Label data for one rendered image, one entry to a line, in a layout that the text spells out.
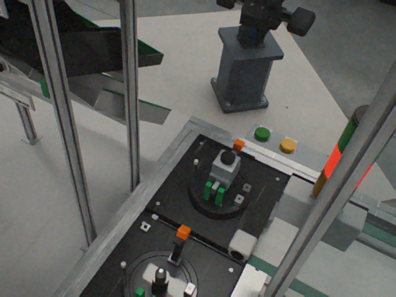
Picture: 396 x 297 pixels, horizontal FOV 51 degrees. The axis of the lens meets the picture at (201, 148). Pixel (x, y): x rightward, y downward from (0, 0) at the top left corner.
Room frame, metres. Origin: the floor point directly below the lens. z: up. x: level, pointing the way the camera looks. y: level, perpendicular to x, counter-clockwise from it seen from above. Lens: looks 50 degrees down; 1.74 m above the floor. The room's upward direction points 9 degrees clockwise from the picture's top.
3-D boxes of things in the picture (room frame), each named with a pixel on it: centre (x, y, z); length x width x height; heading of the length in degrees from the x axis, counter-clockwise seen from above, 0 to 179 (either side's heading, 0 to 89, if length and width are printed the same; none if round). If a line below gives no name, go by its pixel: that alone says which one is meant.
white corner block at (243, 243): (0.41, -0.11, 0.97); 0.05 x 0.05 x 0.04; 69
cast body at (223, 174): (0.52, -0.05, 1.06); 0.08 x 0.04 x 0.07; 159
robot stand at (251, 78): (0.98, -0.09, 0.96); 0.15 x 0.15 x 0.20; 23
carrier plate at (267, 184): (0.53, -0.06, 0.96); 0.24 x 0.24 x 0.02; 69
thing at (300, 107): (0.96, -0.04, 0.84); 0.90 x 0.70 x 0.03; 23
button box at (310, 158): (0.70, -0.21, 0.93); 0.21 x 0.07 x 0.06; 69
